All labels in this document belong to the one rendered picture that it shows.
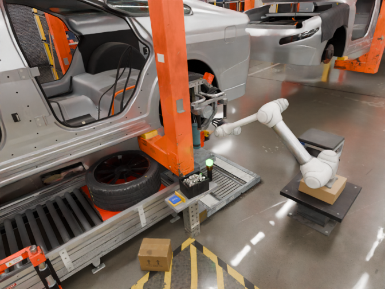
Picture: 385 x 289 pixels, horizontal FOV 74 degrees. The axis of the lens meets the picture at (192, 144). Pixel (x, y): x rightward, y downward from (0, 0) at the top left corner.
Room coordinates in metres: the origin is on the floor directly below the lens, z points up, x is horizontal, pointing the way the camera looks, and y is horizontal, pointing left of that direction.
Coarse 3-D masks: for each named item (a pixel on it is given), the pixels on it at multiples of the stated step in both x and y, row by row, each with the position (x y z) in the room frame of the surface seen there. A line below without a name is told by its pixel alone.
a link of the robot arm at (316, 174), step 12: (264, 108) 1.83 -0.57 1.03; (276, 108) 1.86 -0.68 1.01; (264, 120) 1.78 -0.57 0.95; (276, 120) 1.78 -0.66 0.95; (276, 132) 1.78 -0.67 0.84; (288, 132) 1.73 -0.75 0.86; (288, 144) 1.70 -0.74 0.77; (300, 144) 1.68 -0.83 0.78; (300, 156) 1.63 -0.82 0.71; (300, 168) 1.61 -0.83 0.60; (312, 168) 1.54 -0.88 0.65; (324, 168) 1.55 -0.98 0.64; (312, 180) 1.47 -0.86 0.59; (324, 180) 1.47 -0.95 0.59
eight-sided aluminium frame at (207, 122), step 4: (196, 80) 2.45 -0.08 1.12; (200, 80) 2.43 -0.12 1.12; (204, 80) 2.46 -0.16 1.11; (188, 84) 2.34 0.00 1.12; (192, 84) 2.37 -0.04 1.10; (196, 84) 2.40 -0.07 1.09; (204, 84) 2.51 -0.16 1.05; (208, 84) 2.49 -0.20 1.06; (208, 88) 2.55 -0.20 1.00; (212, 104) 2.58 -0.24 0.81; (216, 104) 2.56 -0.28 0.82; (216, 108) 2.55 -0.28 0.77; (216, 112) 2.55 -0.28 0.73; (212, 116) 2.52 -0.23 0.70; (208, 120) 2.50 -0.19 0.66; (204, 124) 2.49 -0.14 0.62; (208, 124) 2.49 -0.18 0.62; (204, 128) 2.45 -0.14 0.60
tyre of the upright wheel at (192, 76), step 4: (188, 72) 2.53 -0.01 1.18; (192, 72) 2.56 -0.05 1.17; (188, 76) 2.45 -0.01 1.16; (192, 76) 2.48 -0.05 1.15; (196, 76) 2.51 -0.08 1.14; (200, 76) 2.54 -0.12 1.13; (188, 80) 2.45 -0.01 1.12; (192, 80) 2.48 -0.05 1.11; (160, 104) 2.35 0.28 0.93; (160, 108) 2.35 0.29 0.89; (160, 112) 2.34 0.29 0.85; (160, 116) 2.36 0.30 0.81; (160, 120) 2.39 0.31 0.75; (204, 120) 2.56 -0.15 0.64
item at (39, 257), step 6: (30, 246) 1.12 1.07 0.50; (18, 252) 1.09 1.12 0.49; (24, 252) 1.08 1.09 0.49; (42, 252) 1.07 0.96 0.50; (6, 258) 1.05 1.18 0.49; (12, 258) 1.05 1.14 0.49; (18, 258) 1.06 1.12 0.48; (24, 258) 1.07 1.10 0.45; (30, 258) 1.03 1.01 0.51; (36, 258) 1.04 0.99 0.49; (42, 258) 1.06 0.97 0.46; (0, 264) 1.01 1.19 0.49; (6, 264) 1.02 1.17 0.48; (12, 264) 1.03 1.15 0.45; (36, 264) 1.03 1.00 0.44; (0, 270) 1.00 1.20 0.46; (60, 288) 1.08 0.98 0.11
